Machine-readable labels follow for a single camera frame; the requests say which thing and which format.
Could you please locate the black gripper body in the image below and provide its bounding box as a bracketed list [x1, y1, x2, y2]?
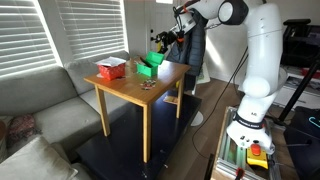
[164, 28, 184, 46]

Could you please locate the small black tool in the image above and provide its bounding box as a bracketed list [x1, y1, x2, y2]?
[138, 56, 153, 69]

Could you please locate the green storage box with lid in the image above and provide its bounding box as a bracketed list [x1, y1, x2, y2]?
[136, 50, 166, 78]

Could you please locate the red patterned gift box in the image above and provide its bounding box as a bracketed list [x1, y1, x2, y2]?
[96, 62, 127, 82]

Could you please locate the yellow emergency stop box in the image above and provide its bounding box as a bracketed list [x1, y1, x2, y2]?
[246, 142, 270, 170]

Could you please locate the white door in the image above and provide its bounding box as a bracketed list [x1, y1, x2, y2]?
[144, 0, 178, 60]

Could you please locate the dark blue puffer jacket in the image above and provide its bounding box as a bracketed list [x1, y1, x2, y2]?
[165, 9, 210, 91]

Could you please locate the white bag with green print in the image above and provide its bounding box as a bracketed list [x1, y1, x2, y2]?
[195, 61, 212, 85]

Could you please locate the light wooden table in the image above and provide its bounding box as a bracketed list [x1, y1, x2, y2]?
[83, 56, 192, 164]

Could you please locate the white paper sheet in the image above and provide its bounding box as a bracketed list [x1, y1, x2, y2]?
[94, 56, 128, 68]

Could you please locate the white window blind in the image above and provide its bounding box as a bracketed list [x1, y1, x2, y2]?
[54, 0, 130, 62]
[0, 0, 58, 78]

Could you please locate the white clothes rack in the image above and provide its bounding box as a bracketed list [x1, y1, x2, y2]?
[190, 110, 205, 128]

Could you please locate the dark navy low platform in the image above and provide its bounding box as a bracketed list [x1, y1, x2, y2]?
[75, 90, 203, 180]

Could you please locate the grey sectional sofa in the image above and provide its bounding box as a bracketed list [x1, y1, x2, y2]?
[0, 49, 135, 180]

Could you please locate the black tripod stand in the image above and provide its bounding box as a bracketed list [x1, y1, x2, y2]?
[277, 59, 320, 123]

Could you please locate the white low shelf unit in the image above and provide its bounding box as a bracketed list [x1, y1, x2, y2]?
[272, 65, 320, 112]

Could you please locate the red patterned pillow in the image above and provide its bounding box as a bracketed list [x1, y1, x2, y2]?
[7, 114, 42, 148]

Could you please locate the black bag with cyan logo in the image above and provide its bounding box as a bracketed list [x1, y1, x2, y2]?
[282, 105, 320, 180]

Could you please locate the beige cushion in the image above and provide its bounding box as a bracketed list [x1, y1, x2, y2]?
[0, 135, 80, 180]

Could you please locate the black door lock handle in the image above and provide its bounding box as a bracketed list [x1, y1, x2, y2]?
[149, 28, 158, 43]

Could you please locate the long black floor cable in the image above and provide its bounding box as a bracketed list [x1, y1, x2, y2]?
[191, 46, 250, 160]

